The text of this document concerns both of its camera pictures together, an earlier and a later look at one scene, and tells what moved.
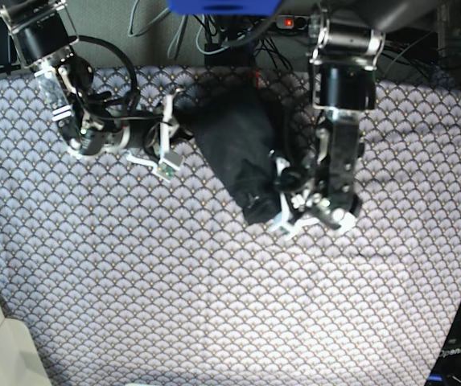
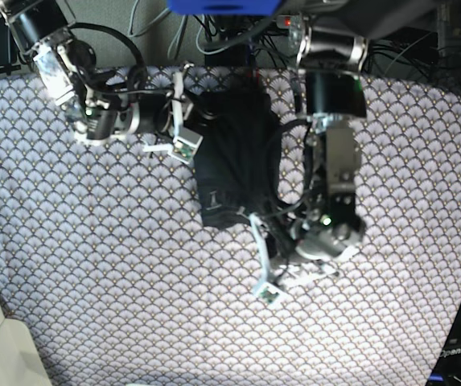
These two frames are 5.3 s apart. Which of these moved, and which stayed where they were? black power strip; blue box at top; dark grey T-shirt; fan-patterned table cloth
Moved: dark grey T-shirt
Stayed: black power strip; fan-patterned table cloth; blue box at top
